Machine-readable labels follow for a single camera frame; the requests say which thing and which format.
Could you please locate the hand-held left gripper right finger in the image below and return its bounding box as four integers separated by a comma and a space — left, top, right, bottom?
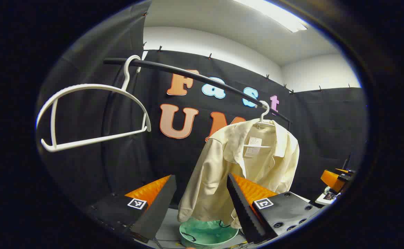
226, 173, 321, 244

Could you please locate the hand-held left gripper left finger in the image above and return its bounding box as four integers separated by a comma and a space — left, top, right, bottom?
84, 175, 177, 244

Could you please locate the cream shirt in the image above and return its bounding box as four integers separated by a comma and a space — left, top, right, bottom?
177, 119, 300, 229

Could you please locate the white plastic hanger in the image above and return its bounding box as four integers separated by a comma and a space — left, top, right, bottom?
243, 100, 275, 148
35, 55, 152, 153

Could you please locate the black clothes rack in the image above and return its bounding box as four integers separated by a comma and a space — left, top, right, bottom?
102, 57, 293, 184

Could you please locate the black backdrop cloth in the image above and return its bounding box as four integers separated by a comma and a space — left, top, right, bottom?
36, 0, 368, 222

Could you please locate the ceiling light panel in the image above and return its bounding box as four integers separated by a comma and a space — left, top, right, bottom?
233, 0, 308, 33

